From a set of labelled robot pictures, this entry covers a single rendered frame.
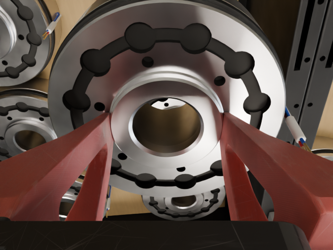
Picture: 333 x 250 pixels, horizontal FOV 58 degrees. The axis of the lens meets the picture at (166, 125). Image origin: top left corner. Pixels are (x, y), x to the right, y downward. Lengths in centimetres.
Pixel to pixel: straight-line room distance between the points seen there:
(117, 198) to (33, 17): 26
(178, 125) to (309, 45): 9
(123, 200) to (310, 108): 29
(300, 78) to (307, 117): 3
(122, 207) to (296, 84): 31
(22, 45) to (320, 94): 22
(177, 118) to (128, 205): 30
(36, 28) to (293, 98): 19
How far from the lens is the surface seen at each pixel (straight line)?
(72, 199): 38
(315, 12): 18
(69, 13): 28
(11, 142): 33
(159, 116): 16
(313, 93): 21
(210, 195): 38
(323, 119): 38
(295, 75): 20
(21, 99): 30
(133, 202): 43
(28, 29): 26
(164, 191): 16
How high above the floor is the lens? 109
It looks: 51 degrees down
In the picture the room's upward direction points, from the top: 177 degrees clockwise
